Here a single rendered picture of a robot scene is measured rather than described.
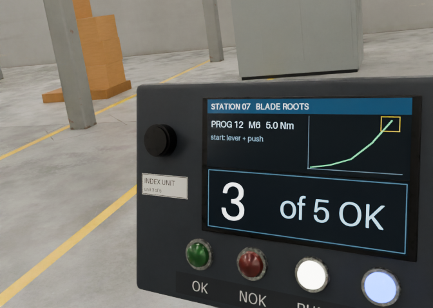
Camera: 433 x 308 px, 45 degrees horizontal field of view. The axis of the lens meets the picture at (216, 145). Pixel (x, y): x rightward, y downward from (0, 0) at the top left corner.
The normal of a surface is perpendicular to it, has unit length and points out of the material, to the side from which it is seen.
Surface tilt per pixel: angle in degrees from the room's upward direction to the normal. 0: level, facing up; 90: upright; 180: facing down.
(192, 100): 75
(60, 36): 90
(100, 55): 90
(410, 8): 90
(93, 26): 90
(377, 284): 70
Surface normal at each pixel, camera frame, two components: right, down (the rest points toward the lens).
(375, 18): -0.32, 0.30
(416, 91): -0.52, 0.04
